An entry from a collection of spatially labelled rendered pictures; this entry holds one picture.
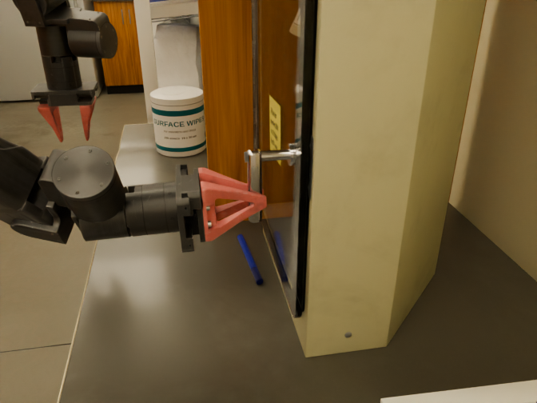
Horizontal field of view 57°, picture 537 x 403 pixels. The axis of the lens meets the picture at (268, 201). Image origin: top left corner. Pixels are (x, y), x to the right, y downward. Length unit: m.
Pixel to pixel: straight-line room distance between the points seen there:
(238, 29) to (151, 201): 0.39
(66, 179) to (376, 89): 0.31
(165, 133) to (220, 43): 0.46
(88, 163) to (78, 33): 0.42
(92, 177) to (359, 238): 0.29
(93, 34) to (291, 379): 0.60
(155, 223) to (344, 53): 0.26
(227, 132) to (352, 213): 0.38
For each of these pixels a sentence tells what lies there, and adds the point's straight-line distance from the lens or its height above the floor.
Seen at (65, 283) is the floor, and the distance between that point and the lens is 2.55.
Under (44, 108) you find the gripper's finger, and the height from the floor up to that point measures 1.16.
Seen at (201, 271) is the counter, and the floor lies 0.94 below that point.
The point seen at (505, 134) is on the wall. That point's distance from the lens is 0.98.
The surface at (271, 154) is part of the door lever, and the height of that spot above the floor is 1.20.
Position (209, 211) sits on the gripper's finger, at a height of 1.15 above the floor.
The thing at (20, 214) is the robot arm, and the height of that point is 1.16.
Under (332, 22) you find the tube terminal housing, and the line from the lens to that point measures 0.48.
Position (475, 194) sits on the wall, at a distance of 1.06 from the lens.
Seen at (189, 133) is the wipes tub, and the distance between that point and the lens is 1.24.
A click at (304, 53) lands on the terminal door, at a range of 0.48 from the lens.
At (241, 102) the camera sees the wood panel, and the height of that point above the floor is 1.17.
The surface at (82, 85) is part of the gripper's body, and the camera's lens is 0.95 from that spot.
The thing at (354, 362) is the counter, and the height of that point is 0.94.
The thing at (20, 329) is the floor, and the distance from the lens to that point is 2.35.
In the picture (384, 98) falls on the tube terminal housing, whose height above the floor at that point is 1.27.
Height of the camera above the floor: 1.41
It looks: 27 degrees down
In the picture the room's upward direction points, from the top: straight up
